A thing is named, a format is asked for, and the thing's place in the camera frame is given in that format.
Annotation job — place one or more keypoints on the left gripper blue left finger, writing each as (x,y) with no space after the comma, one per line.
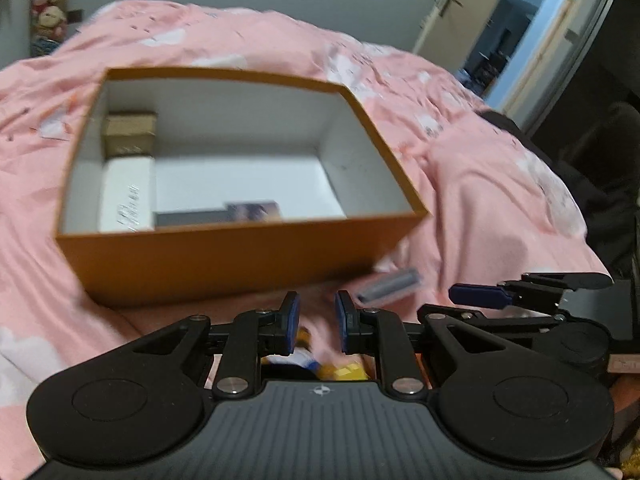
(243,343)

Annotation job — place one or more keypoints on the gold brown small box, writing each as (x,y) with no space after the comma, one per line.
(129,134)

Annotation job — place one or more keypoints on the cream door with handle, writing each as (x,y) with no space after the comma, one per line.
(450,31)

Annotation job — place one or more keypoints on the pink card wallet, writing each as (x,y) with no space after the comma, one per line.
(389,287)

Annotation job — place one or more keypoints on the orange cardboard storage box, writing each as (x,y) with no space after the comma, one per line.
(231,136)

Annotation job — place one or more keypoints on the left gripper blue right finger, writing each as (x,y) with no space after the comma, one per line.
(392,344)

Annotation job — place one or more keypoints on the brown dog plush toy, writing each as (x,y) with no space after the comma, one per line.
(300,356)

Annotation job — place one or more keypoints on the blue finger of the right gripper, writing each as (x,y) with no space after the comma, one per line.
(572,280)
(480,296)

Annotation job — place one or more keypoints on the white long box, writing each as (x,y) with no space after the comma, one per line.
(128,195)

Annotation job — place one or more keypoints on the yellow plush toy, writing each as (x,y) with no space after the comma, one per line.
(351,372)

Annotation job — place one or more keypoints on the black textured case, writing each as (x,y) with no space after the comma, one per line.
(191,218)

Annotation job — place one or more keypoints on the hanging plush toy organizer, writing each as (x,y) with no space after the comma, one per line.
(48,26)

